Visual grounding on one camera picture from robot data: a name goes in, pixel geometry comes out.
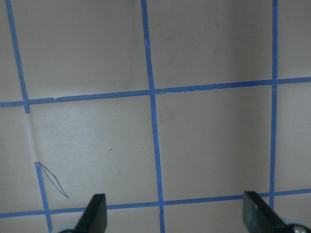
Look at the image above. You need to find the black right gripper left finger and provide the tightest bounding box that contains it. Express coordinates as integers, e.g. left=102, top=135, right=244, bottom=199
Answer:
left=73, top=194, right=107, bottom=233

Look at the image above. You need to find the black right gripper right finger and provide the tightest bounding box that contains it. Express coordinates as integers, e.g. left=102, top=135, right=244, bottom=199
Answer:
left=242, top=191, right=287, bottom=233

